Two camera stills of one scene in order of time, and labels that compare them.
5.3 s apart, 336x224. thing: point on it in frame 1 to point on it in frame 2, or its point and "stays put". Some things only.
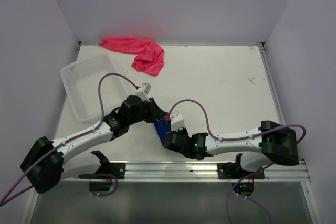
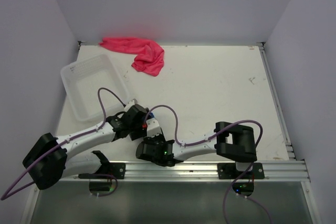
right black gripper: [180, 130] to [148, 139]
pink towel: [149, 57] stays put
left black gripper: [156, 113] to [136, 135]
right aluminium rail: [272, 83] stays put
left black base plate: [117, 169] stays put
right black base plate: [234, 170] stays put
